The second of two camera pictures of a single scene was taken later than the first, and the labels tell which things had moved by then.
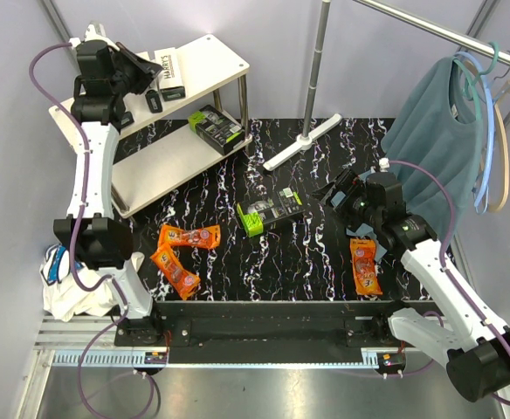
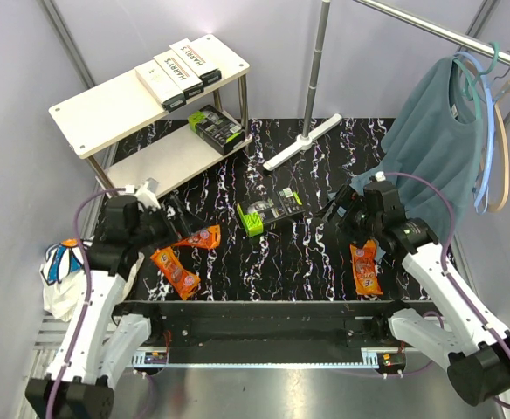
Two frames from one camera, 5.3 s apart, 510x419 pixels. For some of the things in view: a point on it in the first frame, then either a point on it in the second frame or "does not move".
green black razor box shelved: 216,129 does not move
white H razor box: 127,120 to 167,93
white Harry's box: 170,80 to 190,85
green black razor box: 285,202 does not move
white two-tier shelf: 204,67 does not move
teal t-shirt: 437,127 does not move
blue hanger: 477,205 does not move
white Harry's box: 154,101 to 192,57
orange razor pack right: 366,267 does not move
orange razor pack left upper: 209,236 does not move
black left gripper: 147,71 to 182,226
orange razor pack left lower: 184,282 does not move
